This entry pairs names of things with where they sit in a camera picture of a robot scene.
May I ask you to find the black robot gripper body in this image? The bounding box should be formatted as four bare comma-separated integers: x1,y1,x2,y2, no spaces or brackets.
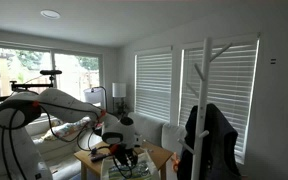
115,148,138,166

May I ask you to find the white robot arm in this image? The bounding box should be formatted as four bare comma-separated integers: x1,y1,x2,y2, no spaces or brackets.
0,88,137,180

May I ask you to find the white patterned tote bag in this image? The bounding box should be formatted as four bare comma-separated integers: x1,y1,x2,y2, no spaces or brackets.
100,149,160,180

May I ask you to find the dark remote on table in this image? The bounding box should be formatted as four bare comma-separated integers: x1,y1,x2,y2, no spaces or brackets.
90,153,111,163

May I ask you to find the wooden coffee table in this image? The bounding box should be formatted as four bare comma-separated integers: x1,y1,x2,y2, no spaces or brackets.
74,141,172,180

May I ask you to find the floral patterned cushion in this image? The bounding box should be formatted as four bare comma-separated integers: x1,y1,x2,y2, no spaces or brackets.
41,118,91,141

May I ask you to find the white sofa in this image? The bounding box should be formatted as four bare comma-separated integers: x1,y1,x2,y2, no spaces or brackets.
0,111,188,180

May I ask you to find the white shade table lamp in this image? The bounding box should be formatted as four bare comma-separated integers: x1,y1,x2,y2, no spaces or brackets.
112,83,126,115

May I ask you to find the arched floor lamp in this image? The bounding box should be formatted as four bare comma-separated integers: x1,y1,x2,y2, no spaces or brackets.
84,86,107,109

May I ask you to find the left window blind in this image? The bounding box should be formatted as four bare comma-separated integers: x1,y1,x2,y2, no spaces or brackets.
135,53,172,121

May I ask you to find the window blind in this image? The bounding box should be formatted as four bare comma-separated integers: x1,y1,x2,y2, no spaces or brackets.
179,40,258,164
135,53,172,121

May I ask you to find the dark blue hanging jacket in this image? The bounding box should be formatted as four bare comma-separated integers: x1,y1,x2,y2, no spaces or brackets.
177,103,241,180

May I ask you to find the white coat rack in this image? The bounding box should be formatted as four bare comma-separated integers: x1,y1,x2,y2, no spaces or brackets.
178,37,232,180

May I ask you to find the right window blind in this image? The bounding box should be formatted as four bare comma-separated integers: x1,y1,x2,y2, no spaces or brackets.
179,40,258,164

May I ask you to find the round ceiling light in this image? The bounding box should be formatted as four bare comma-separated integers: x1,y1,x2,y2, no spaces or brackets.
41,9,61,19

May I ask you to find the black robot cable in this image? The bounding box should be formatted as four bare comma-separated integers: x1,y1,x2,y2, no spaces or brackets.
38,104,100,144

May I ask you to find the black camera stand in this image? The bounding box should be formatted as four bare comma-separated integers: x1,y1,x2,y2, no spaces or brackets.
0,70,62,102

